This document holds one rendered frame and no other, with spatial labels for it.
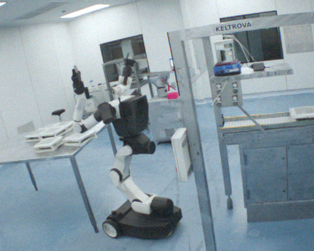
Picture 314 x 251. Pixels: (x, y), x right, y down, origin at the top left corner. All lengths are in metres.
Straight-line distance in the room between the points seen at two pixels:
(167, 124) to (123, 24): 3.88
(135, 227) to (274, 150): 1.39
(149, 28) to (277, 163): 5.86
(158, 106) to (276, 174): 2.78
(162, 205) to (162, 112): 2.45
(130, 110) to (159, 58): 5.41
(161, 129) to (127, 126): 2.56
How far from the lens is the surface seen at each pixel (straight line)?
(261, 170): 2.50
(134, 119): 2.33
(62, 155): 2.76
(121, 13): 8.03
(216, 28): 1.51
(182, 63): 1.55
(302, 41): 7.22
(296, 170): 2.53
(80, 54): 8.75
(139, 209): 2.76
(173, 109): 4.75
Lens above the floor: 1.67
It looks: 16 degrees down
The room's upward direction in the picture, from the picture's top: 11 degrees counter-clockwise
